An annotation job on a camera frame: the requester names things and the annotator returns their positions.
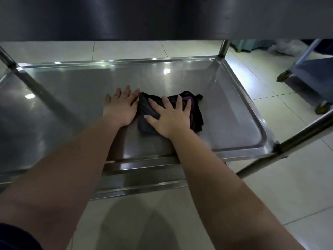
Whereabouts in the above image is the person's left hand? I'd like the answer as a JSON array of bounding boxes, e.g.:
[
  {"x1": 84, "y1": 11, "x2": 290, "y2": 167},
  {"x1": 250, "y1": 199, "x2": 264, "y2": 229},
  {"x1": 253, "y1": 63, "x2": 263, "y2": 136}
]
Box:
[{"x1": 103, "y1": 85, "x2": 141, "y2": 127}]

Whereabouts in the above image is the person's right hand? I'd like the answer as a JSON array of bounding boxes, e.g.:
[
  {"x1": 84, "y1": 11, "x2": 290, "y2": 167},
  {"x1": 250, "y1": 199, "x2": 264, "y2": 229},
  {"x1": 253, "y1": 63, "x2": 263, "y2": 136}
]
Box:
[{"x1": 144, "y1": 95, "x2": 194, "y2": 140}]

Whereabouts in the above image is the dark cloth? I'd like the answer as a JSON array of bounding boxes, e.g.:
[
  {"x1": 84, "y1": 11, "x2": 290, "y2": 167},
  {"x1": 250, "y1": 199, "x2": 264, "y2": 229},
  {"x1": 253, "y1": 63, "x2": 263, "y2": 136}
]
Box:
[{"x1": 137, "y1": 91, "x2": 204, "y2": 135}]

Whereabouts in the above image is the person's left forearm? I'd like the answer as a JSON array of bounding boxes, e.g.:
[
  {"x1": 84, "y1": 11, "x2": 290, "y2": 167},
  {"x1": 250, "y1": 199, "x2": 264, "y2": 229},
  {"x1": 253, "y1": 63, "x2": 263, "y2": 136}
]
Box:
[{"x1": 0, "y1": 118, "x2": 138, "y2": 250}]

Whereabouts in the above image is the person's right forearm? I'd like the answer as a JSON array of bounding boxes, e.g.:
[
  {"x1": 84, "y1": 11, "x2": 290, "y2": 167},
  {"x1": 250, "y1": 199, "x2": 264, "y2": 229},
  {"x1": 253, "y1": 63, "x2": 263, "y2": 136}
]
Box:
[{"x1": 167, "y1": 127, "x2": 307, "y2": 250}]

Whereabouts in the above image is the stainless steel cart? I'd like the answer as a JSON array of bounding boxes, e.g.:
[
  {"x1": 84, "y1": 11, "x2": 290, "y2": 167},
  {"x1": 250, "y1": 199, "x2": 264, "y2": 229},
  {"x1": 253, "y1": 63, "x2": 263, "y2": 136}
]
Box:
[{"x1": 0, "y1": 0, "x2": 333, "y2": 201}]

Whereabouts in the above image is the green curtain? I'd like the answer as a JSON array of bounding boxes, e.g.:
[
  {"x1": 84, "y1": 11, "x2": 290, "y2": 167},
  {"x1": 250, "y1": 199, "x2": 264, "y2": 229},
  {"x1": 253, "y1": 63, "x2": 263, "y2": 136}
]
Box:
[{"x1": 230, "y1": 40, "x2": 274, "y2": 52}]

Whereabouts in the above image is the yellowish caster wheel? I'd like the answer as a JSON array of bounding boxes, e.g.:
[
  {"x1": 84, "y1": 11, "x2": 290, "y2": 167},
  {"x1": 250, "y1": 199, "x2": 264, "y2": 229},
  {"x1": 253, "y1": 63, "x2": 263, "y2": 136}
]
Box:
[
  {"x1": 315, "y1": 100, "x2": 330, "y2": 115},
  {"x1": 276, "y1": 70, "x2": 292, "y2": 82}
]

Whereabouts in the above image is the white plastic bag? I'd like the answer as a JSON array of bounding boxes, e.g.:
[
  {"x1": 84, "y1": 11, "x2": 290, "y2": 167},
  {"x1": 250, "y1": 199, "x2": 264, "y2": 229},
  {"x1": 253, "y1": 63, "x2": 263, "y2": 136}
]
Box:
[{"x1": 268, "y1": 40, "x2": 307, "y2": 56}]

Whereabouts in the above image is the pale blue cart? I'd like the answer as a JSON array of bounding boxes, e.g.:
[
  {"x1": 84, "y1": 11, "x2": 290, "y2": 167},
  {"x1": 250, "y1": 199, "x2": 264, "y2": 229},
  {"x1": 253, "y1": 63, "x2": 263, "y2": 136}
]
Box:
[{"x1": 285, "y1": 39, "x2": 333, "y2": 108}]

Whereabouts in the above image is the dark blue sleeve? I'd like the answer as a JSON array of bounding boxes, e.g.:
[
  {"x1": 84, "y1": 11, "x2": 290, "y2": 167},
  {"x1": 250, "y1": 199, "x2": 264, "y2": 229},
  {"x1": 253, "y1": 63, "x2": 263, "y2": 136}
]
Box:
[{"x1": 0, "y1": 223, "x2": 44, "y2": 250}]

